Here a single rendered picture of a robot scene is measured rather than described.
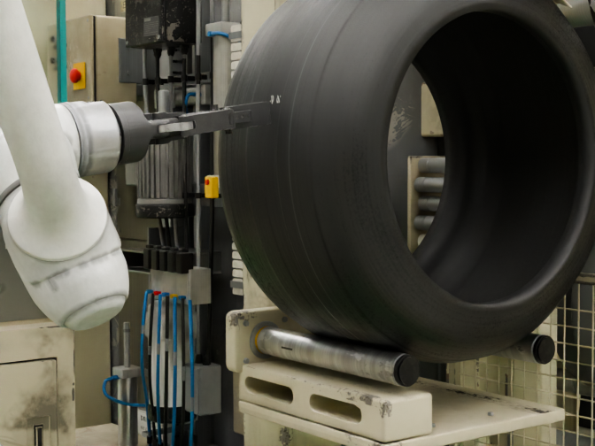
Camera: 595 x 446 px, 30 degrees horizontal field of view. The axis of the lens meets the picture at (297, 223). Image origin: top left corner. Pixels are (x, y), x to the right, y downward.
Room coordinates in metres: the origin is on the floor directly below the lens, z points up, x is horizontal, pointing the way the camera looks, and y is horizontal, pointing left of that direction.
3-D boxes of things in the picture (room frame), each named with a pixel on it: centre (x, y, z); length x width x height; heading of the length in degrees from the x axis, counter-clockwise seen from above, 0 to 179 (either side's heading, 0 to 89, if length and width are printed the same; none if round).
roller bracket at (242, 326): (1.87, -0.05, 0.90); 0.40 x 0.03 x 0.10; 126
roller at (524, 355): (1.81, -0.27, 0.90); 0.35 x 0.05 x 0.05; 36
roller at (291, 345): (1.64, -0.05, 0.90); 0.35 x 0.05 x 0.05; 36
